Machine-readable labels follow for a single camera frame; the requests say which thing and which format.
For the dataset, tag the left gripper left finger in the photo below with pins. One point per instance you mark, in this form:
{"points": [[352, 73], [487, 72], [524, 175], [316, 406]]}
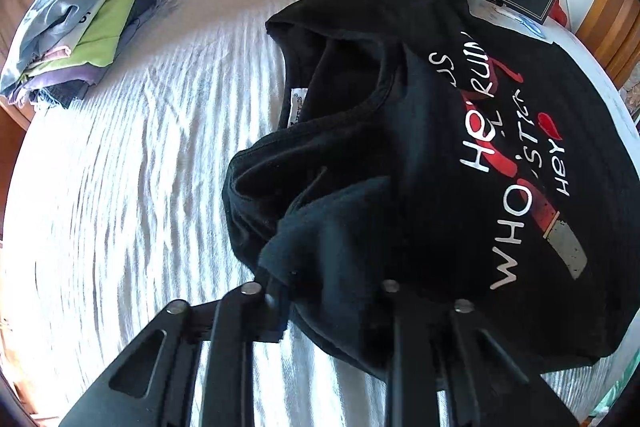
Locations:
{"points": [[152, 381]]}

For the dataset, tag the red handbag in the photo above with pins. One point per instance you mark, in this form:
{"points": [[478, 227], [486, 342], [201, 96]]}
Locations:
{"points": [[558, 14]]}

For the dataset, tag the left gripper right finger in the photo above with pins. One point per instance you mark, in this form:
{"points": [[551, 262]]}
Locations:
{"points": [[459, 364]]}

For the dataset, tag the white striped bed sheet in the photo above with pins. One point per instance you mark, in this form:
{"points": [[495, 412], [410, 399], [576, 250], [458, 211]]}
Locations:
{"points": [[114, 206]]}

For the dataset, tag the blue handled scissors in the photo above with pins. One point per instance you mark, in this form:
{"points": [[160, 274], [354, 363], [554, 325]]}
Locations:
{"points": [[531, 27]]}

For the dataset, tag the stack of folded clothes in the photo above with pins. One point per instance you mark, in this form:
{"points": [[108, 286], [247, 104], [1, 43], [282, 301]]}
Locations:
{"points": [[62, 48]]}

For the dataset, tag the black printed t-shirt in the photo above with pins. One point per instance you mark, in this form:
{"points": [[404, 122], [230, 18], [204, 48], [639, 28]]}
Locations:
{"points": [[453, 157]]}

